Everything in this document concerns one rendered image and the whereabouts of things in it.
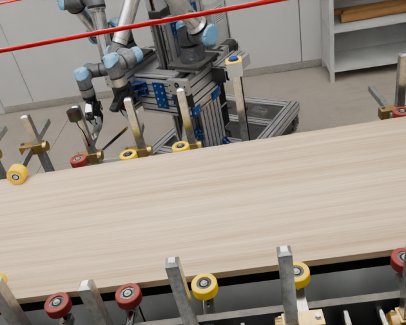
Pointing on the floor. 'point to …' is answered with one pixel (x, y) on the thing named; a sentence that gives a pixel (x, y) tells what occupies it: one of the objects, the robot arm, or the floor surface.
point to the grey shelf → (366, 37)
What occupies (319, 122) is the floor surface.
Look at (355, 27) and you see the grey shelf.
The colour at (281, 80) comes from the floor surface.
